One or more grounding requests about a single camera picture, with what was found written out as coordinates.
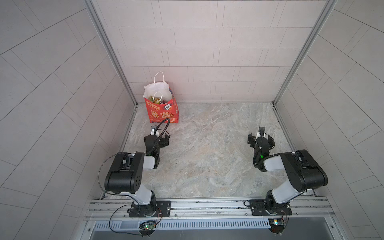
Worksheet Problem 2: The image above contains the red paper gift bag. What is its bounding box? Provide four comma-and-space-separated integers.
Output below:
143, 71, 179, 123

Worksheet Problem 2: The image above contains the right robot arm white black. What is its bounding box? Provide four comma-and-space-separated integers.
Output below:
247, 127, 328, 215

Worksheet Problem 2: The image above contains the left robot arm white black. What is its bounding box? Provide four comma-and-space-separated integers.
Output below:
102, 118, 171, 216

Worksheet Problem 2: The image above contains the right green circuit board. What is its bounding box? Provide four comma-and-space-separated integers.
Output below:
268, 219, 286, 234

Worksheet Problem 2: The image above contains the green circuit board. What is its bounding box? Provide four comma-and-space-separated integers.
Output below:
268, 219, 286, 234
139, 221, 157, 236

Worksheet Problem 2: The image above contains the left green circuit board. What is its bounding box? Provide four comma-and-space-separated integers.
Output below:
139, 221, 157, 236

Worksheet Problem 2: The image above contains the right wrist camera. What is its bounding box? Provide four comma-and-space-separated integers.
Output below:
256, 127, 265, 138

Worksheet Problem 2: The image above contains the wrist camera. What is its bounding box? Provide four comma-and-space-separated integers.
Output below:
256, 127, 265, 138
151, 126, 160, 137

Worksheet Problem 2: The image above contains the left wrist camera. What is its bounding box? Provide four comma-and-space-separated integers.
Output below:
151, 126, 160, 137

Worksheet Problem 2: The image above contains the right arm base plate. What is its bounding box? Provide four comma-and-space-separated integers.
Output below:
248, 200, 292, 216

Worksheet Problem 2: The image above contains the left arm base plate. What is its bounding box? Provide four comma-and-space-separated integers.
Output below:
127, 200, 171, 218

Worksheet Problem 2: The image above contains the left black cable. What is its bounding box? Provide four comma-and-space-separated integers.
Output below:
108, 203, 142, 236

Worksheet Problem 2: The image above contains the aluminium mounting rail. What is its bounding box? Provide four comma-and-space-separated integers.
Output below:
84, 196, 336, 221

